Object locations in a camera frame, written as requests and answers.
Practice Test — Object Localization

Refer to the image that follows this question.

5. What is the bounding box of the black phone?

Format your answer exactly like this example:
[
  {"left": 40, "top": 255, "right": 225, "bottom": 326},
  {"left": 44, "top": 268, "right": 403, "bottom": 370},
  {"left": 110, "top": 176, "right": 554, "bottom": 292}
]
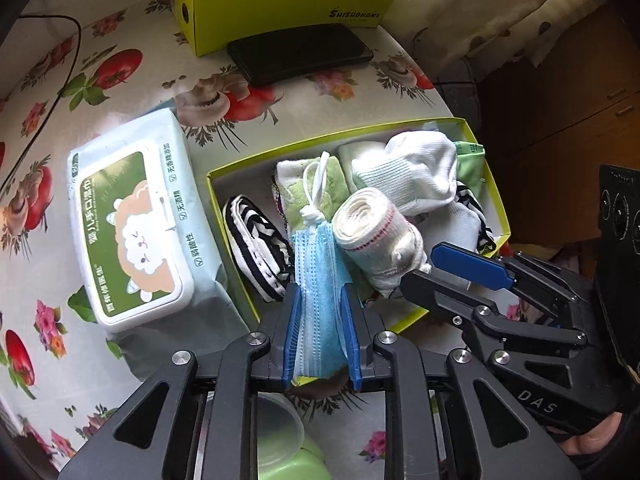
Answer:
[{"left": 227, "top": 22, "right": 375, "bottom": 87}]

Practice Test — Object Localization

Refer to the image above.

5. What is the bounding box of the blue face mask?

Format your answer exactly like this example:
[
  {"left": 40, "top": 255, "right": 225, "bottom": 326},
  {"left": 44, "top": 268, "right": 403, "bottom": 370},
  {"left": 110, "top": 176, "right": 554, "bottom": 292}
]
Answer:
[{"left": 289, "top": 151, "right": 362, "bottom": 380}]

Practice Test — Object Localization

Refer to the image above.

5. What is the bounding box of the person's right hand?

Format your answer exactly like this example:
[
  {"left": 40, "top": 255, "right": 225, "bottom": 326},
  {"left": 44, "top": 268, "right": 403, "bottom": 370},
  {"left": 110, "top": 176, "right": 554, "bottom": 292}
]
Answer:
[{"left": 559, "top": 412, "right": 628, "bottom": 456}]

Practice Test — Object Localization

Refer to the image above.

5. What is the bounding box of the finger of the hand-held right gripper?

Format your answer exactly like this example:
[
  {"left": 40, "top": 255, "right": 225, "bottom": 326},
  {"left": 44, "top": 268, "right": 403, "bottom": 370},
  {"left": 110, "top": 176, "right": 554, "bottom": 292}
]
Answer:
[
  {"left": 430, "top": 242, "right": 591, "bottom": 311},
  {"left": 400, "top": 269, "right": 588, "bottom": 351}
]

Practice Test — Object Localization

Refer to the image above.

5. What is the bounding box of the tomato flower print tablecloth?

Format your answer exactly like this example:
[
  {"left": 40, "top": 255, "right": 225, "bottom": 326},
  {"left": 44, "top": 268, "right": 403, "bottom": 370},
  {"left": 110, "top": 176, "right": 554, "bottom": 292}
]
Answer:
[{"left": 0, "top": 0, "right": 451, "bottom": 480}]

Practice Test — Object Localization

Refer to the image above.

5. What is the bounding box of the brown wooden cabinet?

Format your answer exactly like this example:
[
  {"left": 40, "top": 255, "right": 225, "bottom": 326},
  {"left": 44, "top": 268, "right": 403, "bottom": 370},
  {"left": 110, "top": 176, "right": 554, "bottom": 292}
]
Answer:
[{"left": 475, "top": 5, "right": 640, "bottom": 271}]

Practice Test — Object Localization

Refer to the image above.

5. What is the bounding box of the pale dotted curtain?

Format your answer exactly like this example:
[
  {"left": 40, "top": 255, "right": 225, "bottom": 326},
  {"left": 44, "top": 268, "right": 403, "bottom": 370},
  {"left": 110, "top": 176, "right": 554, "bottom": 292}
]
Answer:
[{"left": 395, "top": 0, "right": 616, "bottom": 68}]

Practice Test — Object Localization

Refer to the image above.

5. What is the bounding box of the wet wipes pack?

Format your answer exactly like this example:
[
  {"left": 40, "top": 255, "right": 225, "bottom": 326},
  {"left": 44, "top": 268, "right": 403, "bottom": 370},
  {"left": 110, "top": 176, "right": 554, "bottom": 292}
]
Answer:
[{"left": 67, "top": 109, "right": 263, "bottom": 381}]

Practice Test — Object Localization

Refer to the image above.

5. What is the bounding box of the green microfiber cloth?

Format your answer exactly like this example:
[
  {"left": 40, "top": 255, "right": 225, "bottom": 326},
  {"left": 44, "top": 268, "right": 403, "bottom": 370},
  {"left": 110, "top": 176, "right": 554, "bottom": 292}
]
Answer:
[{"left": 452, "top": 141, "right": 486, "bottom": 201}]

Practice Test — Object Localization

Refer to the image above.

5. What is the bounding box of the green towel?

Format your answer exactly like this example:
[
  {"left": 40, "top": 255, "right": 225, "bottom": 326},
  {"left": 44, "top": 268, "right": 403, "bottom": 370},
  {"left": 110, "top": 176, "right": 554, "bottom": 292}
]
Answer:
[{"left": 272, "top": 142, "right": 388, "bottom": 236}]

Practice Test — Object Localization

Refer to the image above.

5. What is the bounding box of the black power cable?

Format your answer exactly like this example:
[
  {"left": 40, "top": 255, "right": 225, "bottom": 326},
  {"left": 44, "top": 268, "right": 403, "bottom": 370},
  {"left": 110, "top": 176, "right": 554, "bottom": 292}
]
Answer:
[{"left": 0, "top": 15, "right": 83, "bottom": 196}]

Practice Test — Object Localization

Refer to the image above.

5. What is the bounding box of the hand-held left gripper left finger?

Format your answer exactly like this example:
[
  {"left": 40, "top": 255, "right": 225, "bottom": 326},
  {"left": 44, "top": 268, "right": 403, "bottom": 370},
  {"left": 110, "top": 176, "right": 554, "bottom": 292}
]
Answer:
[{"left": 57, "top": 282, "right": 301, "bottom": 480}]

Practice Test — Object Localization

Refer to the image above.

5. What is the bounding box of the green plastic jar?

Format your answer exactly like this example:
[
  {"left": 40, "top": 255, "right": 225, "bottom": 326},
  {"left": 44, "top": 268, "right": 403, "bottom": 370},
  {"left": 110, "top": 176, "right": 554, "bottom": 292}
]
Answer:
[{"left": 257, "top": 435, "right": 331, "bottom": 480}]

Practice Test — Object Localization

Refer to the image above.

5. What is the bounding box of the clear round plastic container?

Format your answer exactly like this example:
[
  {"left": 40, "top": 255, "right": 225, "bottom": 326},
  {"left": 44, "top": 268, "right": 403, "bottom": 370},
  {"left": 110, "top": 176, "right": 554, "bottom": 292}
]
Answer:
[{"left": 255, "top": 392, "right": 306, "bottom": 468}]

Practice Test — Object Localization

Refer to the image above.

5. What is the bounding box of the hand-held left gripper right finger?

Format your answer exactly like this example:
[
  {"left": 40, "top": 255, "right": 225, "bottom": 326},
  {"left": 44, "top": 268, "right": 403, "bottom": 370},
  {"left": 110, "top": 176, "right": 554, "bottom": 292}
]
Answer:
[{"left": 340, "top": 282, "right": 583, "bottom": 480}]

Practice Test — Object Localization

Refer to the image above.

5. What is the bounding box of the yellow-green cardboard box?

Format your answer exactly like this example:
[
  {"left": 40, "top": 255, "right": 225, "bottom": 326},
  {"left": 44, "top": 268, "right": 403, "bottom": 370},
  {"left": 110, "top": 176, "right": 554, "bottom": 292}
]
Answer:
[{"left": 167, "top": 0, "right": 408, "bottom": 58}]

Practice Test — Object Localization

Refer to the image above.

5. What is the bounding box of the yellow-green box lid tray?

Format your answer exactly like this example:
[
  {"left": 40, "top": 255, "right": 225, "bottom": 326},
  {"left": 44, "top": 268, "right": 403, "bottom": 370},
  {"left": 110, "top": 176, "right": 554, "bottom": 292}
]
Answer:
[{"left": 206, "top": 116, "right": 512, "bottom": 335}]

